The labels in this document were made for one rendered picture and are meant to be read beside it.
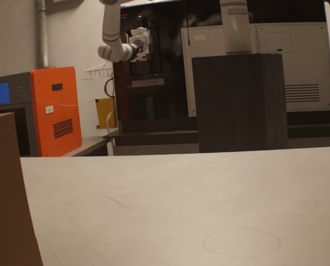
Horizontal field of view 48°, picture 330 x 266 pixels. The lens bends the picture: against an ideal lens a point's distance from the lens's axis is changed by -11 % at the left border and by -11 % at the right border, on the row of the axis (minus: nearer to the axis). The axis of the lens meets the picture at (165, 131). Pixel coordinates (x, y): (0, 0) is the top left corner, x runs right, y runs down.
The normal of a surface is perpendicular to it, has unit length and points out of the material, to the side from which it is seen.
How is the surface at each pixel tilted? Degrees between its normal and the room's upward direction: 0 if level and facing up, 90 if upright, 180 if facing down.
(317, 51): 90
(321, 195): 0
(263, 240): 0
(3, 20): 90
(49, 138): 90
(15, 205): 90
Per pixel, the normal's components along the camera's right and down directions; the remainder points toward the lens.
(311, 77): -0.25, 0.17
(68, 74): 0.97, -0.04
